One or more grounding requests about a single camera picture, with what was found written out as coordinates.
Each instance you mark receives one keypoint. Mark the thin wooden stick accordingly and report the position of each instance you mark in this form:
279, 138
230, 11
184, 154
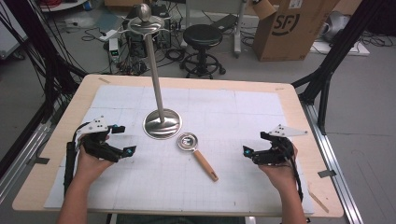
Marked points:
318, 201

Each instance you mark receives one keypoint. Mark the black tape piece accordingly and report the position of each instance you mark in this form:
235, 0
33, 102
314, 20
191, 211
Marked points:
42, 160

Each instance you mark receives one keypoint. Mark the white stand post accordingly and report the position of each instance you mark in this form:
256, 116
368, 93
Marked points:
240, 28

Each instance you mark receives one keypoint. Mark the white grid mat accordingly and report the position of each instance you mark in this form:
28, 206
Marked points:
218, 105

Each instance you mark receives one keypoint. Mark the grey tape piece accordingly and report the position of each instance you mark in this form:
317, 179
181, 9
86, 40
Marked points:
327, 173

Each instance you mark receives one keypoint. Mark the white round table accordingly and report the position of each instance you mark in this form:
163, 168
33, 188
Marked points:
62, 4

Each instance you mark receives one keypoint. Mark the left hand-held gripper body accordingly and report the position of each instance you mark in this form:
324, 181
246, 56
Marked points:
96, 146

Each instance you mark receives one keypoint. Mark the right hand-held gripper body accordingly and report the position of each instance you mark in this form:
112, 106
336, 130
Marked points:
277, 151

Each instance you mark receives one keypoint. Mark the person's right hand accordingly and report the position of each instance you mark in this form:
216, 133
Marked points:
280, 174

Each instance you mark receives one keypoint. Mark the person's dark trousers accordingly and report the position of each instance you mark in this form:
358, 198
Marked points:
180, 219

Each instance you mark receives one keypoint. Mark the grey bag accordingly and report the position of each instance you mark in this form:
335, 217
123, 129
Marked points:
334, 26

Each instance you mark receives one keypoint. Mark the black computer case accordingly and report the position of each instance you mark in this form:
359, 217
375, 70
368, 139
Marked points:
162, 25

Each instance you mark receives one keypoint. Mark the black round stool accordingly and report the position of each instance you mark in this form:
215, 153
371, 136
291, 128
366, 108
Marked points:
202, 35

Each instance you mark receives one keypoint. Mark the black metal frame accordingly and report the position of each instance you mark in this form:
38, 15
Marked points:
330, 62
46, 62

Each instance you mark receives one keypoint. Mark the aluminium rail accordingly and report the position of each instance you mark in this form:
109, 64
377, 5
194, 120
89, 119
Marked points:
21, 155
333, 161

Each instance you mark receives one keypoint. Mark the flat white board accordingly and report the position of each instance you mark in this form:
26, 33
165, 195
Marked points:
358, 49

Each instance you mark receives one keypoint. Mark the white power strip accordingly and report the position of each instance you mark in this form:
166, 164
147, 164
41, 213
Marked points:
108, 35

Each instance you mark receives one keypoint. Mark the tall metal stand round base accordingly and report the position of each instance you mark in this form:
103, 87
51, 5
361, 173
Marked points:
156, 81

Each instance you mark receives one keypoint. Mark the small device with green display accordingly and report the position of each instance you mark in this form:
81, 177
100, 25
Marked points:
114, 49

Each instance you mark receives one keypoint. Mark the brown cardboard box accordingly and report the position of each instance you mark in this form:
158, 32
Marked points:
289, 34

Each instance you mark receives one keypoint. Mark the person's left hand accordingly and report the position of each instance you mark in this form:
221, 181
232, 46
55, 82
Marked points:
90, 166

